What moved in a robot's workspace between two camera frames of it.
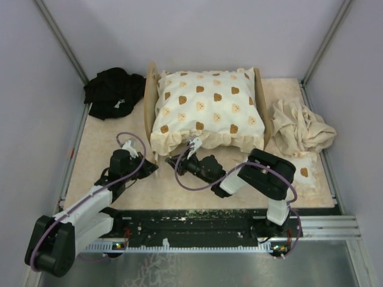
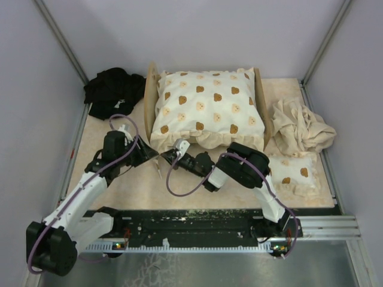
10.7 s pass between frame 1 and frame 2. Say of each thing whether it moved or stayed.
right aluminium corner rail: stayed
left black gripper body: moved
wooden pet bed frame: stayed
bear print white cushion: stayed
